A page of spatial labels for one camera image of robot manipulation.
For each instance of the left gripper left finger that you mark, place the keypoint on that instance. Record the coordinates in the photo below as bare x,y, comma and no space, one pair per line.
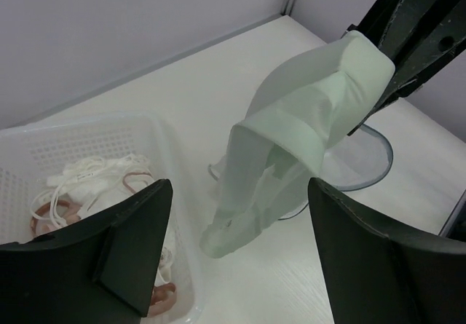
24,282

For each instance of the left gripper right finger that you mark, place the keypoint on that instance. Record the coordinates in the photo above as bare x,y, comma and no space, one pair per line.
380,270

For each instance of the white perforated plastic basket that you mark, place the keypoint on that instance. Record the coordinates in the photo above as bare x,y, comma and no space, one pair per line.
30,154

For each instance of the blue-trimmed mesh laundry bag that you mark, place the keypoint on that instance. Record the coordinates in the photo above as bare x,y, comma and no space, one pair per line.
356,164

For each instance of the light green bra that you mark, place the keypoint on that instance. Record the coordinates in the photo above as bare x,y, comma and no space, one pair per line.
305,106

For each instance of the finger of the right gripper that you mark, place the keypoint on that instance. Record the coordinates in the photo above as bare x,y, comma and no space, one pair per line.
444,40
396,27

